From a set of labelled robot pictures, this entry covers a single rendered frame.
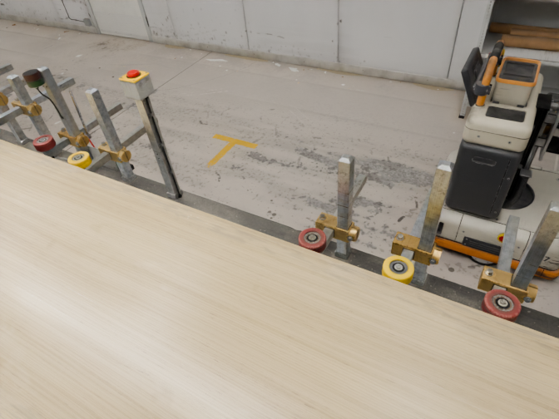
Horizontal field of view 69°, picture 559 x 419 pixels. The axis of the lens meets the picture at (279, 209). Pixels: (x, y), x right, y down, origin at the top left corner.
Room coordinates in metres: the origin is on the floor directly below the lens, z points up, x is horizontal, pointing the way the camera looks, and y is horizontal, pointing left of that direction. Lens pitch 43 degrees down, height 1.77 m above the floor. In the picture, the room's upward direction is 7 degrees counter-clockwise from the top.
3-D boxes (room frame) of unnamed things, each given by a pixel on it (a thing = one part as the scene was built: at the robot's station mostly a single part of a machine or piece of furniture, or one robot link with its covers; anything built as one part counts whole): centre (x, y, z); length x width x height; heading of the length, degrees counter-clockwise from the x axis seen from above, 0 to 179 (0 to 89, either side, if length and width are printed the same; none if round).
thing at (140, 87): (1.29, 0.42, 1.18); 0.07 x 0.07 x 0.08; 56
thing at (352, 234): (0.89, -0.18, 0.81); 0.14 x 0.06 x 0.05; 56
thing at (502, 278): (0.62, -0.59, 0.81); 0.14 x 0.06 x 0.05; 56
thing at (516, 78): (1.58, -1.08, 0.87); 0.23 x 0.15 x 0.11; 146
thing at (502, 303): (0.51, -0.50, 0.85); 0.08 x 0.08 x 0.11
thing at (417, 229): (0.81, -0.40, 0.83); 0.43 x 0.03 x 0.04; 146
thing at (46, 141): (1.50, 0.94, 0.85); 0.08 x 0.08 x 0.11
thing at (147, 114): (1.29, 0.42, 0.93); 0.05 x 0.05 x 0.45; 56
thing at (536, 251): (0.60, -0.61, 0.88); 0.04 x 0.04 x 0.48; 56
